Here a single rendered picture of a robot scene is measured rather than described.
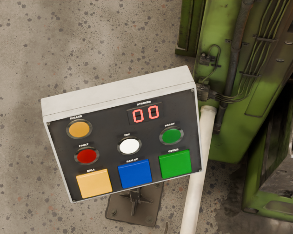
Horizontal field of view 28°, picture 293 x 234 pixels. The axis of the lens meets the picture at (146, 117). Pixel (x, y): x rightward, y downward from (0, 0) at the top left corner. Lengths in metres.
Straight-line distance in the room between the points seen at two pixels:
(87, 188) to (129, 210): 1.00
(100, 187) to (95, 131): 0.17
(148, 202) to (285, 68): 1.07
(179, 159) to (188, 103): 0.16
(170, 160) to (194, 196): 0.40
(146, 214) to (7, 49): 0.97
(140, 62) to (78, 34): 0.31
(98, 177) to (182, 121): 0.24
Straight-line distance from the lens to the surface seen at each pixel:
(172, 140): 1.36
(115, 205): 2.41
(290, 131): 1.58
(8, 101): 2.61
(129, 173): 1.40
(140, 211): 2.40
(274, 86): 1.65
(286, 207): 2.32
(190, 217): 1.76
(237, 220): 2.43
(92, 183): 1.40
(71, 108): 1.27
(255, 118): 1.90
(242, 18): 1.28
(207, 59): 1.50
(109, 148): 1.34
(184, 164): 1.42
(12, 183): 2.50
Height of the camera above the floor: 2.38
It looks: 71 degrees down
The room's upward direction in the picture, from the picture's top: 2 degrees counter-clockwise
